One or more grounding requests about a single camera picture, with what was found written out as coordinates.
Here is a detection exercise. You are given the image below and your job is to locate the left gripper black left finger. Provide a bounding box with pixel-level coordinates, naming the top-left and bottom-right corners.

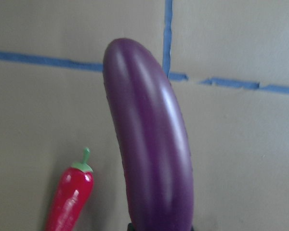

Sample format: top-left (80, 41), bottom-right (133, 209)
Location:
top-left (127, 223), bottom-right (133, 231)

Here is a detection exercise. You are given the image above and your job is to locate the red chili pepper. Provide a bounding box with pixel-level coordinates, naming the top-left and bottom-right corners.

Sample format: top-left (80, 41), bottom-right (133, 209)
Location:
top-left (44, 147), bottom-right (94, 231)

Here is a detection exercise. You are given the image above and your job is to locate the purple eggplant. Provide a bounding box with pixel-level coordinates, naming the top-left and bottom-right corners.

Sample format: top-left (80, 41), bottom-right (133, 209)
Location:
top-left (103, 38), bottom-right (194, 231)

